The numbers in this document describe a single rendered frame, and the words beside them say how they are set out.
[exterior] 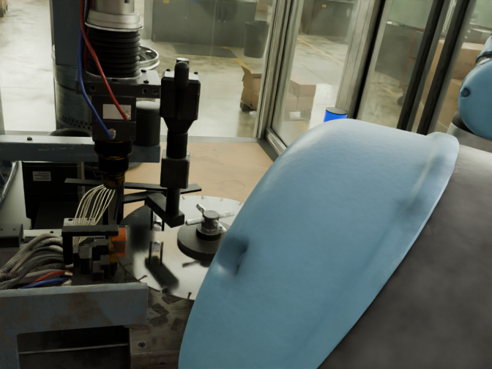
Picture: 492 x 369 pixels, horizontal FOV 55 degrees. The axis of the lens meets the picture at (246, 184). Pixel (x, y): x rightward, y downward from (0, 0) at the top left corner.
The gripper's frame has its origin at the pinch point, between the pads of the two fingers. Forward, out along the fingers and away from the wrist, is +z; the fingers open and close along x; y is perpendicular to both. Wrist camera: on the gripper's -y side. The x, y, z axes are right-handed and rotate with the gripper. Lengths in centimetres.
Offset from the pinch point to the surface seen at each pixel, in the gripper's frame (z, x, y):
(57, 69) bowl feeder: 0, 79, -75
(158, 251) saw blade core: 10.4, 13.8, -34.3
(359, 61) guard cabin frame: -22, 67, 4
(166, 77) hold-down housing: -19.5, 11.0, -37.6
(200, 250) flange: 8.7, 13.9, -27.4
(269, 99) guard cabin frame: 6, 129, -9
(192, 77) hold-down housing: -20.0, 12.6, -34.1
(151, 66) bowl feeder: -6, 83, -50
